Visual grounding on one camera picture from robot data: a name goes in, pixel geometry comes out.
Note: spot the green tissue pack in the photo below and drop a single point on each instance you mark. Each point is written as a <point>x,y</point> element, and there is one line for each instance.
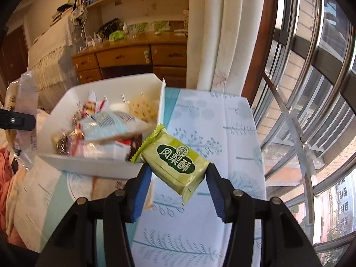
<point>117,35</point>

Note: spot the dark red chocolate packet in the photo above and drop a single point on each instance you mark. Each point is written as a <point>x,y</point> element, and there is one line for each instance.
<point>134,143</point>

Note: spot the clear bag orange pastries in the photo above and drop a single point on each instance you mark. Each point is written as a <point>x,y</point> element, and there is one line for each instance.
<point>22,97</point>

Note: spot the floral blanket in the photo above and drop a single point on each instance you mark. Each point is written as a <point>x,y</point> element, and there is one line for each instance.
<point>9,194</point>

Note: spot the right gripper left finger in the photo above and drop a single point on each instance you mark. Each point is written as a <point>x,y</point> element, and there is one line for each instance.
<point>138,192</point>

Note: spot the yellow puffed snack bag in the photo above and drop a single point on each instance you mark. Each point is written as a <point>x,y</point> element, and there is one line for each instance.
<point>142,108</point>

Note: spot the wooden bookshelf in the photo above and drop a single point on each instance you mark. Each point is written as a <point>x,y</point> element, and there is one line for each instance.
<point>132,12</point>

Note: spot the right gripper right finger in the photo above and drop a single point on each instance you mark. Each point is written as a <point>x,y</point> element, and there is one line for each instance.
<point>220,190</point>

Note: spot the lace-covered furniture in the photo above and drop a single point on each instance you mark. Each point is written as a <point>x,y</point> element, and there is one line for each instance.
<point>50,58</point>

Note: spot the green pineapple cake packet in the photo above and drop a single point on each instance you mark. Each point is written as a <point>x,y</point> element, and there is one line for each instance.
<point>176,164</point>

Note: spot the red white snack packet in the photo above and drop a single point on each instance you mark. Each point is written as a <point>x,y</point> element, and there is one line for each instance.
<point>91,105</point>

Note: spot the white red-edged snack bag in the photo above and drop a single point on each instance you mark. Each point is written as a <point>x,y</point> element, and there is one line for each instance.
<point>119,150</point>

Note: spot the white plastic storage bin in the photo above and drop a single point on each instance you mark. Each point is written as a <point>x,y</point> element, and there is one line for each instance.
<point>60,130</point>

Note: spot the white curtain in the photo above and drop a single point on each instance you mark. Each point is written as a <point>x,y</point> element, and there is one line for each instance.
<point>221,40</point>

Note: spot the wooden desk with drawers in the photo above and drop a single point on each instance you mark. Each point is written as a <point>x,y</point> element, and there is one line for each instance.
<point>164,55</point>

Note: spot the light blue clear snack bag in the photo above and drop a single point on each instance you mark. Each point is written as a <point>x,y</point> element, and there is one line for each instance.
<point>107,125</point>

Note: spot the white tree-print tablecloth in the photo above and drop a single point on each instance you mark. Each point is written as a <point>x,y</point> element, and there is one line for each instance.
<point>218,127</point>

